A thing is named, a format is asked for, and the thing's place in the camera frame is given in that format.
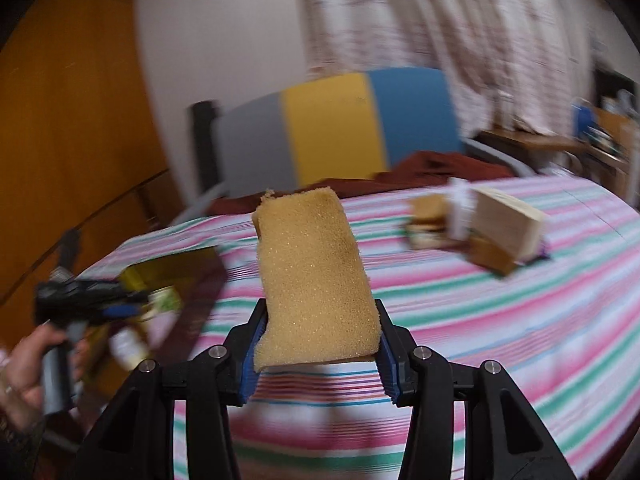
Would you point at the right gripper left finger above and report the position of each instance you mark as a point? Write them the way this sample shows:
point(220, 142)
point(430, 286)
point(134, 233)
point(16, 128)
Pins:
point(249, 334)

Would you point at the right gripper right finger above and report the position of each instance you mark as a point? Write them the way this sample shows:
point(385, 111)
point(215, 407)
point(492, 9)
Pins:
point(393, 360)

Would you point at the large yellow sponge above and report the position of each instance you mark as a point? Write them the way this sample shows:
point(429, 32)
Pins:
point(319, 301)

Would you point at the green white small box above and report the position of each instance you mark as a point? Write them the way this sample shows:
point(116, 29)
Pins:
point(162, 300)

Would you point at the floral sleeve forearm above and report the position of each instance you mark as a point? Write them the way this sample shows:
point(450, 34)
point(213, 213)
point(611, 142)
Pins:
point(20, 444)

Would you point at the person's left hand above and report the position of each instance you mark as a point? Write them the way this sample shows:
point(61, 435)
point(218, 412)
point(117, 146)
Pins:
point(21, 391)

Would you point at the gold metal tin box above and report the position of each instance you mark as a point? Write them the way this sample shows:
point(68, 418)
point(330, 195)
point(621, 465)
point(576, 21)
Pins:
point(183, 289)

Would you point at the green cracker packet on bed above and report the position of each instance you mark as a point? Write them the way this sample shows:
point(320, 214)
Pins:
point(423, 237)

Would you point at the wooden wardrobe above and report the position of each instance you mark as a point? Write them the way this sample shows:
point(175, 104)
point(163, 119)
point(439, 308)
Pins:
point(79, 147)

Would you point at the small yellow sponge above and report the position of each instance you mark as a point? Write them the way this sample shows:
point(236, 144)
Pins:
point(429, 209)

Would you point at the striped pink green bedsheet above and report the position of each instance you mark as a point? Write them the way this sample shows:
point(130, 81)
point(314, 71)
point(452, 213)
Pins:
point(566, 329)

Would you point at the white bottle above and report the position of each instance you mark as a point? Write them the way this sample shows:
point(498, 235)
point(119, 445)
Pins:
point(461, 206)

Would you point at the beige cardboard box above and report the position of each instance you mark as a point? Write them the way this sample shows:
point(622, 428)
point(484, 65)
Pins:
point(511, 224)

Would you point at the dark red blanket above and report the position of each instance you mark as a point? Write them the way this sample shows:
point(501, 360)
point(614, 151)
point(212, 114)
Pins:
point(419, 170)

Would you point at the grey yellow blue headboard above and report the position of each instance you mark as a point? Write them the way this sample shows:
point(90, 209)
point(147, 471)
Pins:
point(349, 126)

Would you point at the wooden side desk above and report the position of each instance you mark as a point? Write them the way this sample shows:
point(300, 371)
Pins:
point(581, 158)

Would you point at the pink patterned curtain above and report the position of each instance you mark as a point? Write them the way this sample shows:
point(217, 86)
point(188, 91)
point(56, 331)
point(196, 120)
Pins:
point(491, 51)

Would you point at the black bed post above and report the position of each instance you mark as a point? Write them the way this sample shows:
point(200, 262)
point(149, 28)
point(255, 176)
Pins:
point(203, 117)

